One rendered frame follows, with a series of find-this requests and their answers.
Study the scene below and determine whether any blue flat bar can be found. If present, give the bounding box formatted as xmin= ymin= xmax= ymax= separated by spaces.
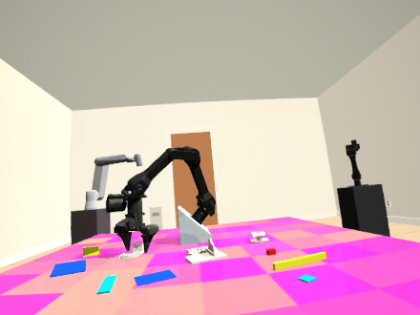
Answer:
xmin=134 ymin=269 xmax=177 ymax=286

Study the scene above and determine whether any small red block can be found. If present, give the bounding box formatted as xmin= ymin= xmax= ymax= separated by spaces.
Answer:
xmin=265 ymin=248 xmax=277 ymax=256

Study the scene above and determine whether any yellow long bar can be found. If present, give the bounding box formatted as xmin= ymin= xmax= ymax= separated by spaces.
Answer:
xmin=273 ymin=252 xmax=326 ymax=270

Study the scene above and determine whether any cyan flat bar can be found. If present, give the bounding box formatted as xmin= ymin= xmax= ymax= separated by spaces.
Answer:
xmin=96 ymin=275 xmax=116 ymax=295

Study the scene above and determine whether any cyan flat square tile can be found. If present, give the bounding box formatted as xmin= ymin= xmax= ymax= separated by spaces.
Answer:
xmin=297 ymin=275 xmax=317 ymax=283

